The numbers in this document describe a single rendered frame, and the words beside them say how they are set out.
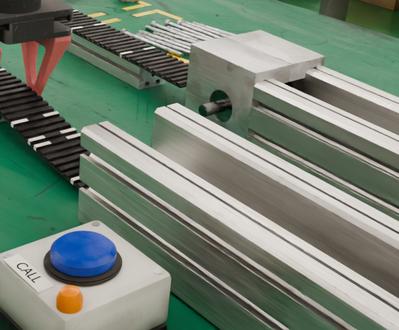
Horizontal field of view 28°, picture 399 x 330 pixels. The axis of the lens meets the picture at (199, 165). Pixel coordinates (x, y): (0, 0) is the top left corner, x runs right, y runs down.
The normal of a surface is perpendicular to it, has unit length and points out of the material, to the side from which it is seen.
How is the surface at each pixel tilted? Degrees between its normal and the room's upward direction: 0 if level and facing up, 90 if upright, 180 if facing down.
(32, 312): 90
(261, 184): 90
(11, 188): 0
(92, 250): 3
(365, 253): 90
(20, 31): 90
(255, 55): 0
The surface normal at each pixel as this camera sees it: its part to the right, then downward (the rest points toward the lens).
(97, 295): 0.10, -0.88
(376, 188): -0.74, 0.24
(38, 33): 0.66, 0.40
